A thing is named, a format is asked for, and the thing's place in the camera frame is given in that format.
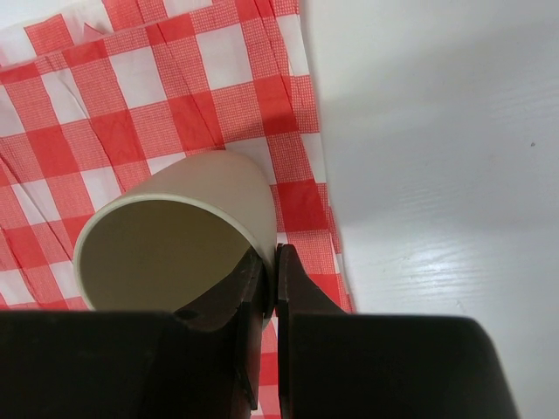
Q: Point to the beige paper cup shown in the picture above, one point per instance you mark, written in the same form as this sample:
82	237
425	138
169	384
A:
171	238

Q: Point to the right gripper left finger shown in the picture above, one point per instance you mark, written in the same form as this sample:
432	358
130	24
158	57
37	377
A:
201	361

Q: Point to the red white checkered cloth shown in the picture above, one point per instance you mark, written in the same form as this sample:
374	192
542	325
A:
149	83

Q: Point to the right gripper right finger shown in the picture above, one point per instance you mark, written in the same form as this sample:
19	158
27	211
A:
334	364

